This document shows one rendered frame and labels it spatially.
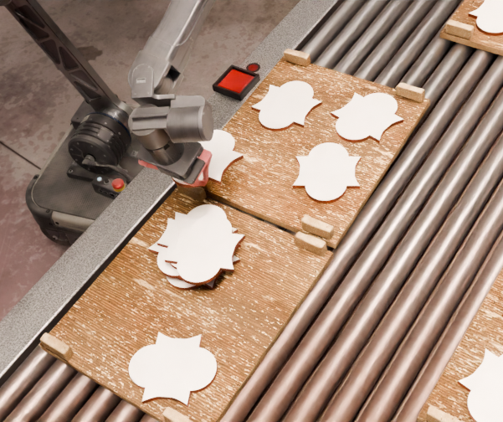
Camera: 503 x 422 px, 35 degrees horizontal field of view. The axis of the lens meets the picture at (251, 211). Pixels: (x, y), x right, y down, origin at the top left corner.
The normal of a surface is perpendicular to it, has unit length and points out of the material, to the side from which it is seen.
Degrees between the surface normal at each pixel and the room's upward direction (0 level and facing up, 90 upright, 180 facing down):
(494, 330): 0
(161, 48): 30
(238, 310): 0
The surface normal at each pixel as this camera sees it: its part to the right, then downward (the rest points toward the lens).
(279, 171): -0.13, -0.62
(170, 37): -0.13, -0.35
